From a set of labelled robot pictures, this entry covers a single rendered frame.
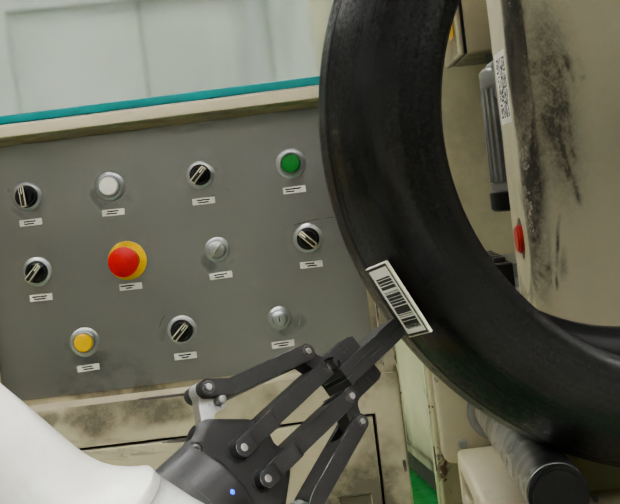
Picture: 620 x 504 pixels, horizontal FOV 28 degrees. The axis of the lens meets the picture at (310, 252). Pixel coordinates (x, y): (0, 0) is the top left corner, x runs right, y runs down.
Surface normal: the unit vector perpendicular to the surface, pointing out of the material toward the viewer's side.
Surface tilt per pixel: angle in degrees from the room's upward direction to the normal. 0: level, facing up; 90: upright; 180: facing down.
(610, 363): 99
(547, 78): 90
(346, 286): 90
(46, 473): 64
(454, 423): 90
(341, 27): 77
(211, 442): 70
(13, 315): 90
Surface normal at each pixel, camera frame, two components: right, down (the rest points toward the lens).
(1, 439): 0.37, -0.43
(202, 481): 0.21, -0.68
